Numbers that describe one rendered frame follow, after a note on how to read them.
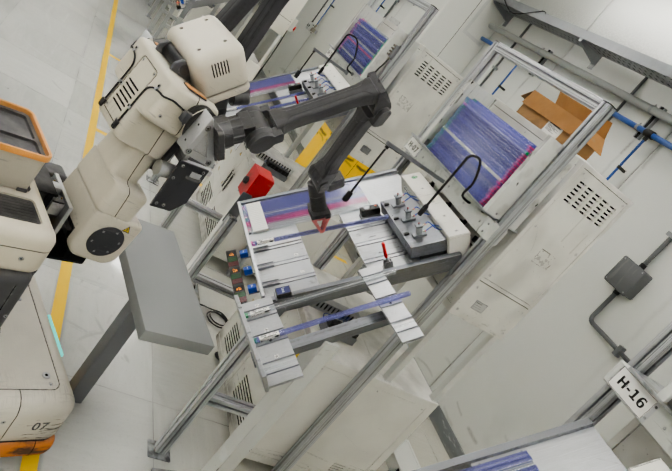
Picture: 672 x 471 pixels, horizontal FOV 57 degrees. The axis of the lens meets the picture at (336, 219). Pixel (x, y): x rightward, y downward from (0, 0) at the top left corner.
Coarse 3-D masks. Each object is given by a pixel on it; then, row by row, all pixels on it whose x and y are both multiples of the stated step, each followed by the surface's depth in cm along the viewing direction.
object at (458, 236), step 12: (408, 180) 251; (420, 180) 250; (408, 192) 250; (420, 192) 242; (432, 192) 241; (420, 204) 238; (432, 204) 234; (444, 204) 233; (432, 216) 227; (444, 216) 226; (456, 216) 226; (444, 228) 220; (456, 228) 219; (456, 240) 216; (468, 240) 218
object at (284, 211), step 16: (304, 192) 265; (336, 192) 262; (256, 208) 257; (272, 208) 256; (288, 208) 255; (304, 208) 254; (336, 208) 251; (352, 208) 250; (256, 224) 247; (272, 224) 246; (288, 224) 245
